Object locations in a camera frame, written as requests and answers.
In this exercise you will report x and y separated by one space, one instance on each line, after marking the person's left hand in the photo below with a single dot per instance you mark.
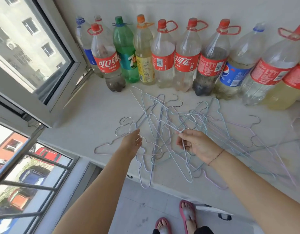
129 146

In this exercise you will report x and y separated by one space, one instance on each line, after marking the person's right hand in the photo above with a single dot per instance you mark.
204 147

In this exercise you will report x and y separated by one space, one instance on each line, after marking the person's left fingers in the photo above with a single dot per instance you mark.
137 138

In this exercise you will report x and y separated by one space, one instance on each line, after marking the person's right thumb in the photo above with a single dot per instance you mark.
192 132

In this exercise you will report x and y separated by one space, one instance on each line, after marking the person's right forearm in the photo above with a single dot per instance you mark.
249 187

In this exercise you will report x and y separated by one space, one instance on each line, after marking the person's left forearm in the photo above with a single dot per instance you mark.
96 199

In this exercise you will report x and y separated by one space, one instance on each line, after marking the blue label bottle yellowish liquid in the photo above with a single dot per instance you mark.
234 75

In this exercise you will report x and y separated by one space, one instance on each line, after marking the yellow label bottle orange cap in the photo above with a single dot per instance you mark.
143 65

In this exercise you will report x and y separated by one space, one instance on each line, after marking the row of red label bottles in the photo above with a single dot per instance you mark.
162 60

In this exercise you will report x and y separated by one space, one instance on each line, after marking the white panel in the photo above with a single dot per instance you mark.
213 210

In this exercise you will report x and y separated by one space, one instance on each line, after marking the pink sandal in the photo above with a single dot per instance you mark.
167 222
182 214

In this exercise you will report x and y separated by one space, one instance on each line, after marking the person's right foot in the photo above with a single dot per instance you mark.
190 216

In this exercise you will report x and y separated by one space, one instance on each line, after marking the person's foot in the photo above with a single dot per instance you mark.
162 227
190 216

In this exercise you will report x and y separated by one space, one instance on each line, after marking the red car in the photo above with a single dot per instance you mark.
47 154

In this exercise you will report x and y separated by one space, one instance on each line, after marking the black clip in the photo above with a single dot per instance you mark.
224 218

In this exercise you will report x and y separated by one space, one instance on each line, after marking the person's left foot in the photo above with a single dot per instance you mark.
162 227

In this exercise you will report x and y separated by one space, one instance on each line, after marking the green plastic bottle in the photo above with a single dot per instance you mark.
124 41

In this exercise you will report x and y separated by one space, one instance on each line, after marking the black trousers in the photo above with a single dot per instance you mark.
203 230

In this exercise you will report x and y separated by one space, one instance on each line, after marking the clear plastic bottle red cap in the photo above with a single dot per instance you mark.
106 34

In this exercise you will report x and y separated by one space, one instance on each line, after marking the blue car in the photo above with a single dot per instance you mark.
33 176

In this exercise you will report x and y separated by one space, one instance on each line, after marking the blue cap plastic bottle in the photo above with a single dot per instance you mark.
84 38

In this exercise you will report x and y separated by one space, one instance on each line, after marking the metal window guard bars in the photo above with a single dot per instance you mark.
25 185

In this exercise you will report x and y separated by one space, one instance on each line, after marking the red brick building outside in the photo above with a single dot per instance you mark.
8 143

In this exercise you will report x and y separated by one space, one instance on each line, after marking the orange car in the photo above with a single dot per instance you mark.
20 198

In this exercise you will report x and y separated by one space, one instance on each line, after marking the open grey window sash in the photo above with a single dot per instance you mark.
8 82

